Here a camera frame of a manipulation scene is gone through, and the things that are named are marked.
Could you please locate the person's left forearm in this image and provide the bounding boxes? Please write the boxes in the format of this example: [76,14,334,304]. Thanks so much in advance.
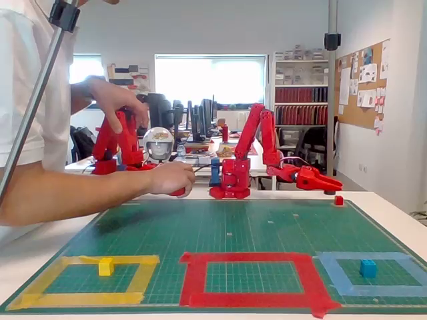
[69,81,93,115]

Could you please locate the white bookshelf red binders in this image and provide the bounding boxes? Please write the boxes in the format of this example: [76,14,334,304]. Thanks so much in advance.
[272,50,330,129]

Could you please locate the black pole clamp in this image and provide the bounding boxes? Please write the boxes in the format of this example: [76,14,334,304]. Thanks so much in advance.
[48,0,81,33]
[324,32,342,51]

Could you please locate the black backpack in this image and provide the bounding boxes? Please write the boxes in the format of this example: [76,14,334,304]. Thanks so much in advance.
[69,125,96,161]

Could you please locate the black computer monitor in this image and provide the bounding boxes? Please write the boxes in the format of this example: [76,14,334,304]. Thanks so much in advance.
[148,93,174,130]
[172,99,186,137]
[199,95,217,136]
[186,99,207,143]

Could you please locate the white servo cable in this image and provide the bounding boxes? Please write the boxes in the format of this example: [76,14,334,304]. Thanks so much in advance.
[280,155,311,168]

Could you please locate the yellow cube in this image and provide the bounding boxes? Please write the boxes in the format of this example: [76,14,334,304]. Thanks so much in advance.
[98,257,115,277]

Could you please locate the person's left hand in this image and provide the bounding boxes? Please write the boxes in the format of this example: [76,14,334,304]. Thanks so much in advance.
[85,75,150,135]

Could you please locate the blue tape square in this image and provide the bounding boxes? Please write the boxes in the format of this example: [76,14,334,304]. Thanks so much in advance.
[313,251,427,297]

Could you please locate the slanted metal pole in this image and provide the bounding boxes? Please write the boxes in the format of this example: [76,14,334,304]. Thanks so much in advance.
[0,0,79,206]

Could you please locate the black office chair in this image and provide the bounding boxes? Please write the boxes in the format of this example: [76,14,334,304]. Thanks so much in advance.
[276,125,330,191]

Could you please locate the upright grey pole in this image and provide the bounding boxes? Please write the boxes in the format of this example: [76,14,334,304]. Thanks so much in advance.
[327,0,338,177]

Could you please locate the red leader arm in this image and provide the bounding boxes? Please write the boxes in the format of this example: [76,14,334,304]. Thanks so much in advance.
[91,108,186,198]

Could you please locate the blue table clamp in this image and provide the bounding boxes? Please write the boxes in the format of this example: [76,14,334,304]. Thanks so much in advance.
[210,158,222,187]

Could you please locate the red tape square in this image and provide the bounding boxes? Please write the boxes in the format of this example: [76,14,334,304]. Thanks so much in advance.
[179,251,343,319]

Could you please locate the white helmet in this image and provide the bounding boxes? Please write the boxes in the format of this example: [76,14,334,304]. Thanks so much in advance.
[142,127,175,165]

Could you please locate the wall tool rack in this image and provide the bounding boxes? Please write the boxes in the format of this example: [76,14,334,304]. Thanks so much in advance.
[107,63,151,97]

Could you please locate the patterned bowl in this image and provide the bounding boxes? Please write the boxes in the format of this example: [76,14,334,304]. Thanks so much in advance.
[216,143,236,158]

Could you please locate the green cutting mat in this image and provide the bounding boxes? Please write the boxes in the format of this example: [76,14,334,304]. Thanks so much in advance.
[0,199,427,315]

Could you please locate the white office desk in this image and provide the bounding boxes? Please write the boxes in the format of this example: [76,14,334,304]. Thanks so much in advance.
[171,135,278,191]

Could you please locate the person's right forearm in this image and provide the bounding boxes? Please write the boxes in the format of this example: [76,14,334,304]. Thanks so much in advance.
[0,163,151,227]

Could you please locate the person's right hand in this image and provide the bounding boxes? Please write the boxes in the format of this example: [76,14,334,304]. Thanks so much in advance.
[146,162,197,198]

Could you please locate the white shirt torso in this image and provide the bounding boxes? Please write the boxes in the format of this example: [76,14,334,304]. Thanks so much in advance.
[0,0,80,174]

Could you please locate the yellow tape square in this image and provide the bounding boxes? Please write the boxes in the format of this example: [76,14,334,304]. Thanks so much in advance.
[5,255,160,311]

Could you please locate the wide bright window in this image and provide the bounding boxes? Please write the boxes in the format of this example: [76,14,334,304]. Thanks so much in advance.
[155,54,268,108]

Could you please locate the small bright window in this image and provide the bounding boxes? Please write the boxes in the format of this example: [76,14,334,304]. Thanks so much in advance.
[69,54,105,84]

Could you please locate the blue cube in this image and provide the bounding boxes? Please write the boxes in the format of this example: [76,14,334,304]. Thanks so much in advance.
[360,259,378,279]

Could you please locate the cork notice board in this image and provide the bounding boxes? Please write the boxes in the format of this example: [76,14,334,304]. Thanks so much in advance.
[335,38,391,131]

